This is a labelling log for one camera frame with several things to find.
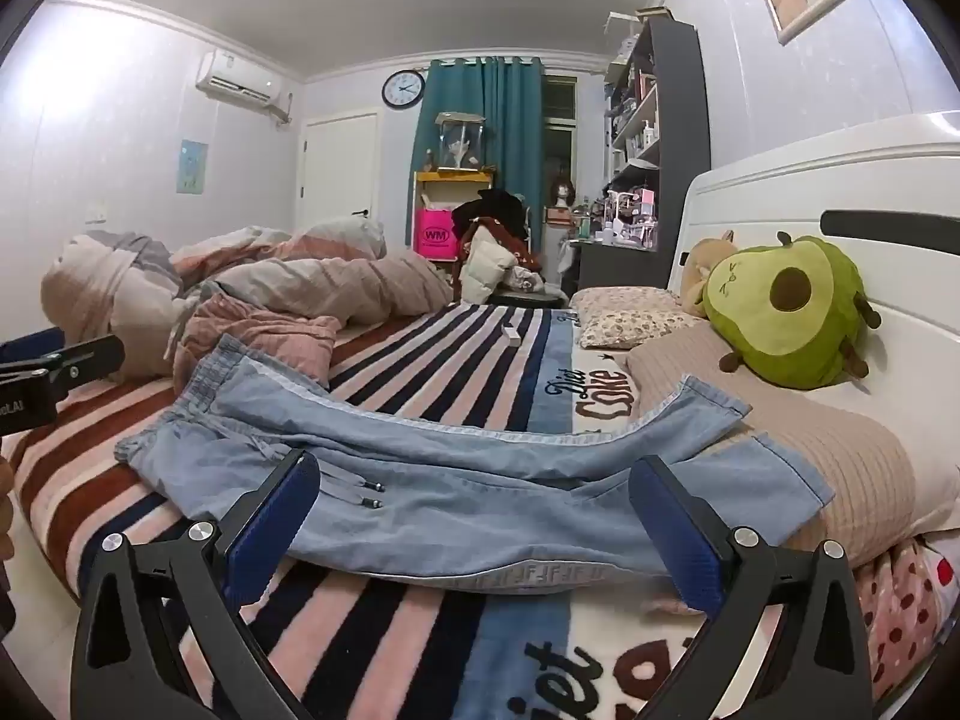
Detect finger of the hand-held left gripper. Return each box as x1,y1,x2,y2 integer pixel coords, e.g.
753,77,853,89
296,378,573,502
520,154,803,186
0,334,126,392
0,327,67,363

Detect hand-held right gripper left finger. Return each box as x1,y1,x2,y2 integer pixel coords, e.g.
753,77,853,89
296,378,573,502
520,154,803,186
70,448,322,720

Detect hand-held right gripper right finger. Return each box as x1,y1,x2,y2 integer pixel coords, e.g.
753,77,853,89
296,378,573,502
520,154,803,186
628,454,877,720

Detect light blue denim pants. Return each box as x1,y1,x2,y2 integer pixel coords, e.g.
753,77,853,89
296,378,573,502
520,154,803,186
114,334,835,595

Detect pink ribbed cloth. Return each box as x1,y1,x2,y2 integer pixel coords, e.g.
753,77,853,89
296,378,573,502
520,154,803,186
165,292,344,392

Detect striped printed blanket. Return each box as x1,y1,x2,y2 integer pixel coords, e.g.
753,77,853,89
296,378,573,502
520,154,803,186
4,302,807,720

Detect floral pillow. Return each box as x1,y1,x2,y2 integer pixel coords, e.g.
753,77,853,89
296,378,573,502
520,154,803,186
568,286,707,352

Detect pink polka dot sheet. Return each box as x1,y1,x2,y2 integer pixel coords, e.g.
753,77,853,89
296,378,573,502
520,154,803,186
847,536,960,707

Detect green avocado plush toy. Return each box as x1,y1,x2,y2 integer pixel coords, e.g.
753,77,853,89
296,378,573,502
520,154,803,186
703,231,883,392

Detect brown plush toy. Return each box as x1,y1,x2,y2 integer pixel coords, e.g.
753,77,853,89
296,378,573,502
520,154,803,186
679,229,745,320

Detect white door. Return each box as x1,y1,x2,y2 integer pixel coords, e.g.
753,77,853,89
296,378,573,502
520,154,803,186
300,111,380,238

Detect white air conditioner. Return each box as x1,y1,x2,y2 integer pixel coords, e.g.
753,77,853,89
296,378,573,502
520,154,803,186
196,49,293,122

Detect pink bag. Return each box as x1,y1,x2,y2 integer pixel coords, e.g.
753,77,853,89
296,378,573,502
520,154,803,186
415,205,461,265

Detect pile of clothes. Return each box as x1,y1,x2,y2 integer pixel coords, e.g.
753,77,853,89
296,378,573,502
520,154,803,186
450,187,546,306

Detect wig head stand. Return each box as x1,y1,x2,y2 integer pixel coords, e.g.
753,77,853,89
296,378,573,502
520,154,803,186
545,170,579,227

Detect yellow side table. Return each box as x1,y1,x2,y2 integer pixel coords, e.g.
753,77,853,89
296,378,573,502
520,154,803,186
412,169,496,260

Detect dark grey bookshelf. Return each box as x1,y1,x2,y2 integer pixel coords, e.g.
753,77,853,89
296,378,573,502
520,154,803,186
577,7,712,295

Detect window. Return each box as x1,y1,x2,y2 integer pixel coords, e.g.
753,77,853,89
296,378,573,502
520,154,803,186
541,75,580,205

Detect white headboard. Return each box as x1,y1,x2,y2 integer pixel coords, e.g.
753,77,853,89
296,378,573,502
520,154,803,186
666,111,960,520

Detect glass tank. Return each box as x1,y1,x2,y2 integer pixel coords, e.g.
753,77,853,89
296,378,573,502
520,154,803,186
435,111,489,174

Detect teal curtain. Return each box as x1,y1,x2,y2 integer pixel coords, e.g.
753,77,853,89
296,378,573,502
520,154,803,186
409,56,545,256

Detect blue wall poster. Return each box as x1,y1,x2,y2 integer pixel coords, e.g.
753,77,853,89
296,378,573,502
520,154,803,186
176,139,210,195

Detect round wall clock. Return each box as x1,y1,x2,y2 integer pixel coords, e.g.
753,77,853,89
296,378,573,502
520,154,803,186
381,69,427,110

